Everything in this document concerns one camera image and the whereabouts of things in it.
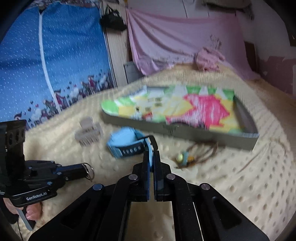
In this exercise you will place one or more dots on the olive cloth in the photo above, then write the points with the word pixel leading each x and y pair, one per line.
pixel 229 3

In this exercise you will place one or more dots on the pink hanging sheet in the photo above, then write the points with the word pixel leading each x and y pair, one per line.
pixel 175 37

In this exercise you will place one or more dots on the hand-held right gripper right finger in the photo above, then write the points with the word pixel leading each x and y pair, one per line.
pixel 157 166

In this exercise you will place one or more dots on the yellow dotted blanket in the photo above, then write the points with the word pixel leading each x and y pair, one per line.
pixel 231 185

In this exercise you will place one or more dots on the blue dotted wardrobe cover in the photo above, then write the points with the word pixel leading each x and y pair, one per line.
pixel 69 58

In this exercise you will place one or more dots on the brown board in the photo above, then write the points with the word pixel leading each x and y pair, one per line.
pixel 251 56

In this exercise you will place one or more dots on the metal key rings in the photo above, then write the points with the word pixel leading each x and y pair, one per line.
pixel 92 171

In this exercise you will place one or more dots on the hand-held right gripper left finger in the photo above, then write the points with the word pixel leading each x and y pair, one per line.
pixel 145 166

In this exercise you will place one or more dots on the blue smartwatch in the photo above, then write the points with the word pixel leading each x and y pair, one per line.
pixel 124 139

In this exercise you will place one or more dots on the cardboard tray box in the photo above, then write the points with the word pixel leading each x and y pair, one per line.
pixel 231 140

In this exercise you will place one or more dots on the beige hair claw clip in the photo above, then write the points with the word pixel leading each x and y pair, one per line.
pixel 89 136

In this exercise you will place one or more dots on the grey drawer unit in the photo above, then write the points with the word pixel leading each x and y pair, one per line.
pixel 133 73

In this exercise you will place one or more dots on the wooden cabinet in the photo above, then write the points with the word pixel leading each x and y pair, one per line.
pixel 118 58

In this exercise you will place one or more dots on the person's left hand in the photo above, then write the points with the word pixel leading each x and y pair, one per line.
pixel 32 212

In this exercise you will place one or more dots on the pink crumpled towel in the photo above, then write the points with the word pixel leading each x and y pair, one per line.
pixel 208 59

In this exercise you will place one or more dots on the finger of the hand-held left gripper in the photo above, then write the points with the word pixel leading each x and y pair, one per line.
pixel 74 168
pixel 74 176

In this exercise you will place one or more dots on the black bag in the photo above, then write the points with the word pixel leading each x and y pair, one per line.
pixel 113 19

